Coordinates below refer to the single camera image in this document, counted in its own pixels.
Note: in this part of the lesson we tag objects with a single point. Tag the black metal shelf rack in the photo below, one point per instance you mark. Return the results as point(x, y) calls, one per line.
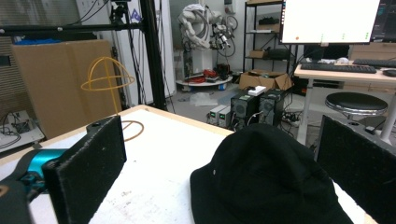
point(263, 37)

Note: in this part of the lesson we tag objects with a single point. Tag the black computer tower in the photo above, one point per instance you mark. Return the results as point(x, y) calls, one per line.
point(244, 107)
point(271, 105)

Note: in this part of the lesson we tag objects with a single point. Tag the black metal frame stand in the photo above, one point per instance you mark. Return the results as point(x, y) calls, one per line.
point(152, 53)

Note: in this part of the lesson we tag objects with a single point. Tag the round black stool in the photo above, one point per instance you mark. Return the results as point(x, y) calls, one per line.
point(356, 104)

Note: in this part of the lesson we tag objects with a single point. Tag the black bucket hat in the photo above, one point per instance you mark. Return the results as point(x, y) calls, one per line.
point(264, 180)

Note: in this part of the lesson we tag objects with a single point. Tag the open cardboard box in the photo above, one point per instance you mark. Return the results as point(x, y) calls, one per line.
point(266, 79)

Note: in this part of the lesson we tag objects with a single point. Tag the light wooden desk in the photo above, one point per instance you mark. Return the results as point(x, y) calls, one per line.
point(342, 77)

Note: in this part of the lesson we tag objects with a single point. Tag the white power supply unit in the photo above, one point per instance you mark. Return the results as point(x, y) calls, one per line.
point(215, 114)
point(224, 116)

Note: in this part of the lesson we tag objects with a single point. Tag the black keyboard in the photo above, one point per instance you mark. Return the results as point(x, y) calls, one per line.
point(375, 62)
point(337, 67)

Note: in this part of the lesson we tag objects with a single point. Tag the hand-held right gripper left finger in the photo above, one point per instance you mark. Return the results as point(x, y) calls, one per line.
point(84, 174)

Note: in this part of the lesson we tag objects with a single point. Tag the dark computer monitor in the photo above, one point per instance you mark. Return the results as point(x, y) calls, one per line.
point(385, 20)

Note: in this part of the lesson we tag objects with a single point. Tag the small white box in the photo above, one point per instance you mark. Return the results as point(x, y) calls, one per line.
point(257, 90)

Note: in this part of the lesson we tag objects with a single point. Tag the large cardboard sheet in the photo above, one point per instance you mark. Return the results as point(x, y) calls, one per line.
point(62, 84)

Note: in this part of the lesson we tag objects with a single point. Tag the black computer mouse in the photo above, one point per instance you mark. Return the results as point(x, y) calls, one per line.
point(389, 72)

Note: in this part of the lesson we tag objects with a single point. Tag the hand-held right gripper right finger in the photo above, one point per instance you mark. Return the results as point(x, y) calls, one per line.
point(355, 165)

